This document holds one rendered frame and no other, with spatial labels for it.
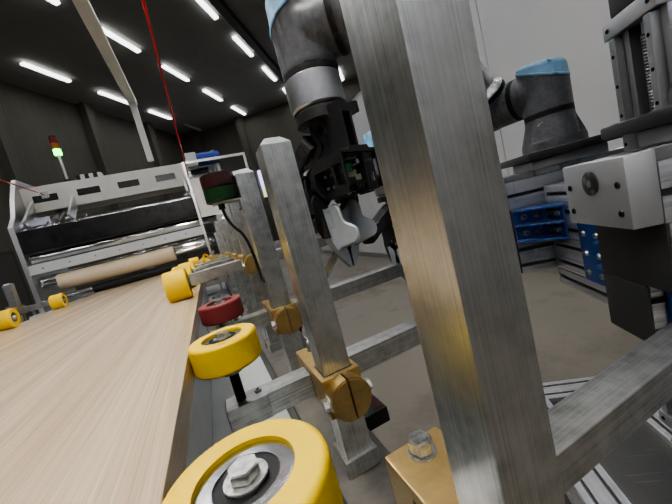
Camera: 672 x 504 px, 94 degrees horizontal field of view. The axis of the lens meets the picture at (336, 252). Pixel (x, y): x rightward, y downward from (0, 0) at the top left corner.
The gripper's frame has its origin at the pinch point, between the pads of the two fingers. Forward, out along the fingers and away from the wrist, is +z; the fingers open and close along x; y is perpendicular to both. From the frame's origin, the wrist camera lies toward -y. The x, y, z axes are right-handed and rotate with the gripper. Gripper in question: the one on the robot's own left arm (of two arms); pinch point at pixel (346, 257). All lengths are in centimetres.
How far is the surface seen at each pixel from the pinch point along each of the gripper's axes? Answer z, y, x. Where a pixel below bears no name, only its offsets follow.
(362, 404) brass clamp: 15.0, 7.3, -10.2
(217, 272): 0.3, -49.7, -0.1
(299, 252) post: -3.4, 4.2, -10.8
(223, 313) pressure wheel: 5.8, -24.3, -10.8
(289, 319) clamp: 10.1, -16.8, -2.3
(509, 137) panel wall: -35, -67, 302
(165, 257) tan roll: -8, -251, 38
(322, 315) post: 4.4, 4.4, -10.2
